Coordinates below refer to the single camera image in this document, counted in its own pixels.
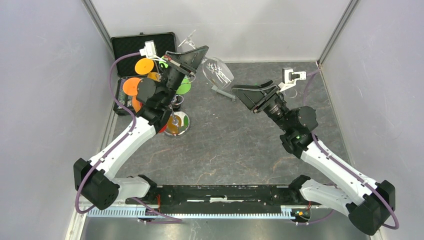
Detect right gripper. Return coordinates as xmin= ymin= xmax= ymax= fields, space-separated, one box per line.
xmin=231 ymin=79 xmax=292 ymax=133

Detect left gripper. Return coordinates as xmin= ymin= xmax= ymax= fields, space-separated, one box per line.
xmin=161 ymin=46 xmax=209 ymax=106

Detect clear wine glass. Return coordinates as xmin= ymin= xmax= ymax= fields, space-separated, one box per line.
xmin=283 ymin=87 xmax=298 ymax=99
xmin=178 ymin=29 xmax=235 ymax=90

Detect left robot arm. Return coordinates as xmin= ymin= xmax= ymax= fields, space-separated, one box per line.
xmin=73 ymin=45 xmax=209 ymax=214

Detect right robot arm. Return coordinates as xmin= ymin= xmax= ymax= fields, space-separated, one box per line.
xmin=231 ymin=81 xmax=396 ymax=236

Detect green plastic wine glass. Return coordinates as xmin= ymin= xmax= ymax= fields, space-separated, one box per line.
xmin=158 ymin=61 xmax=192 ymax=95

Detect yellow-orange plastic wine glass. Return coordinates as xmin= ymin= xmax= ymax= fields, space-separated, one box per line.
xmin=134 ymin=58 xmax=161 ymax=82

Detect chrome wine glass rack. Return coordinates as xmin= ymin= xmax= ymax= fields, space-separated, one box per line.
xmin=150 ymin=57 xmax=197 ymax=138

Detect orange plastic wine glass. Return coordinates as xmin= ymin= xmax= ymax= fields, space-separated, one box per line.
xmin=122 ymin=77 xmax=143 ymax=113

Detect red plastic wine glass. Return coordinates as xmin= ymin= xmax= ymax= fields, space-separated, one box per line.
xmin=156 ymin=116 xmax=170 ymax=134

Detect grey bolt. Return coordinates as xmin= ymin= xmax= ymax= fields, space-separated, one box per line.
xmin=211 ymin=85 xmax=236 ymax=102

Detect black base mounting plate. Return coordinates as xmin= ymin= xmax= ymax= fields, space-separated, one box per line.
xmin=141 ymin=184 xmax=316 ymax=214

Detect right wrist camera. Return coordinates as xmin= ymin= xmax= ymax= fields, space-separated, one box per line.
xmin=278 ymin=67 xmax=307 ymax=92

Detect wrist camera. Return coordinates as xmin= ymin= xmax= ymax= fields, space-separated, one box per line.
xmin=139 ymin=40 xmax=158 ymax=59
xmin=278 ymin=67 xmax=307 ymax=92

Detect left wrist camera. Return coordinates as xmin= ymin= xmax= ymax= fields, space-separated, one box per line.
xmin=139 ymin=40 xmax=158 ymax=59

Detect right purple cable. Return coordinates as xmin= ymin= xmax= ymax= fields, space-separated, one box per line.
xmin=294 ymin=68 xmax=400 ymax=231

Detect aluminium cable duct rail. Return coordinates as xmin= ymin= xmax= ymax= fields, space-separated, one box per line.
xmin=74 ymin=185 xmax=312 ymax=221

